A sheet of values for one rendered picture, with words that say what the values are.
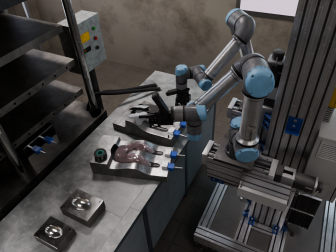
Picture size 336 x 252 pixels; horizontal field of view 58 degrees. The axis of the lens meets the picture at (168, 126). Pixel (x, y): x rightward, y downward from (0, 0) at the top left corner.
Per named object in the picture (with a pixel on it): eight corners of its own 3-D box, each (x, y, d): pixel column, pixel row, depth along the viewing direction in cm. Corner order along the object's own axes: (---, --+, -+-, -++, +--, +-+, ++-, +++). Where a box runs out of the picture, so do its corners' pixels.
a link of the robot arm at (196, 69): (208, 81, 192) (192, 84, 190) (202, 72, 200) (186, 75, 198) (209, 70, 187) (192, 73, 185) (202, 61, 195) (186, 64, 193)
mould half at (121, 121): (187, 126, 231) (187, 112, 222) (171, 148, 214) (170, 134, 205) (132, 109, 249) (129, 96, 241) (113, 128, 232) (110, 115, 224)
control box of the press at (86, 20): (126, 147, 330) (100, 13, 233) (110, 166, 310) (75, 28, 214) (110, 141, 338) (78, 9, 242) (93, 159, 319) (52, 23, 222)
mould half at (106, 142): (174, 152, 210) (173, 141, 203) (167, 182, 191) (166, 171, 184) (105, 145, 219) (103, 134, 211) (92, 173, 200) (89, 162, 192)
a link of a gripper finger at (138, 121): (129, 128, 139) (149, 125, 141) (128, 117, 136) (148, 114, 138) (128, 125, 142) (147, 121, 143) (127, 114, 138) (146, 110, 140)
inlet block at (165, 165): (183, 168, 196) (183, 162, 192) (182, 174, 192) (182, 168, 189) (163, 166, 198) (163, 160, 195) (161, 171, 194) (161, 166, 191)
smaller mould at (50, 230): (76, 233, 167) (73, 228, 163) (60, 254, 159) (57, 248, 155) (53, 221, 174) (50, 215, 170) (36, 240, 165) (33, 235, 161)
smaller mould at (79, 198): (105, 207, 179) (103, 200, 175) (89, 228, 170) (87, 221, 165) (79, 195, 187) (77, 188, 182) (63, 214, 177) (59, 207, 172)
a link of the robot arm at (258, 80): (252, 145, 165) (270, 54, 129) (258, 166, 154) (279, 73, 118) (230, 145, 166) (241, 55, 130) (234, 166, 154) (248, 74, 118)
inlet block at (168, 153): (185, 156, 204) (185, 150, 200) (184, 161, 200) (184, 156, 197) (166, 154, 206) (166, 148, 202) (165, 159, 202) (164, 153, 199)
